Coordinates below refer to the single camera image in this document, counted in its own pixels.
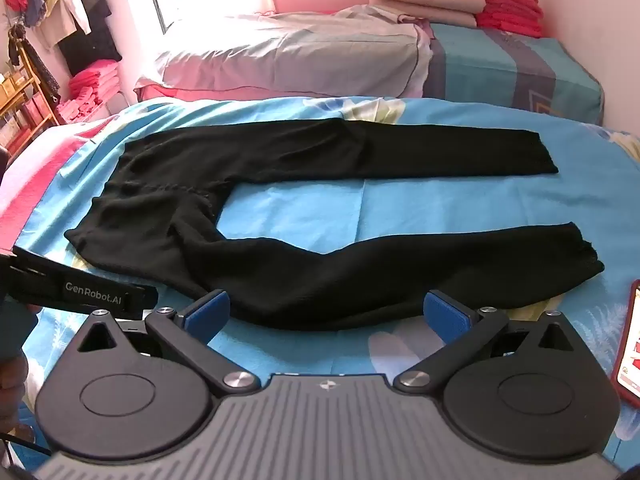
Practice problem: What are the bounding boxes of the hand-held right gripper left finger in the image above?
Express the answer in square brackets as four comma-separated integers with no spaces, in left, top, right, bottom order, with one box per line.
[76,289,262,396]

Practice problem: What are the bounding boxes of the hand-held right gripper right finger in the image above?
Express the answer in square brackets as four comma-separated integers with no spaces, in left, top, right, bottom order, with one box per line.
[394,289,581,396]

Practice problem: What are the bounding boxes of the black pants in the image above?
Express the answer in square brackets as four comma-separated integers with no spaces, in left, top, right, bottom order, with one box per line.
[64,116,606,333]

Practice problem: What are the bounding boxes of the person's left hand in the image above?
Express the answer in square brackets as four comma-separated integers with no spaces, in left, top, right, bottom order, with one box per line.
[0,352,32,431]

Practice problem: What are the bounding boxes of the blue floral bed sheet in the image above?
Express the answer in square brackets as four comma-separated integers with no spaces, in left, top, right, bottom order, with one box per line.
[0,95,640,467]

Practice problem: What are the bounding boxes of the wooden shelf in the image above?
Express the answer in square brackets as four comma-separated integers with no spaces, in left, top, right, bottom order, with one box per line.
[0,45,62,157]

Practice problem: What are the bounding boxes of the smartphone with red case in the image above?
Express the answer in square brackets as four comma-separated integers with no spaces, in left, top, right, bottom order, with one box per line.
[611,280,640,402]

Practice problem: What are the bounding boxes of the pile of red folded clothes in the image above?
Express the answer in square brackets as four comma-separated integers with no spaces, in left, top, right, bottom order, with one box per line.
[57,59,122,124]

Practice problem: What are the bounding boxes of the grey blanket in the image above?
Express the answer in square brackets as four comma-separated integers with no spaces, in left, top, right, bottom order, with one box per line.
[134,4,434,99]

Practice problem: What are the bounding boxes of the hanging blue garment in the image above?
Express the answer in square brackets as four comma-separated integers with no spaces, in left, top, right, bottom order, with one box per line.
[24,0,47,28]

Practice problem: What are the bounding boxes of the stack of red towels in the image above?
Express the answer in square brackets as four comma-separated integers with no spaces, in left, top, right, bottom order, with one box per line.
[472,0,546,39]

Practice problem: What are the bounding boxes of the folded beige blankets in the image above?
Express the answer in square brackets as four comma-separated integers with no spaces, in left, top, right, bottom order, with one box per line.
[369,0,487,29]

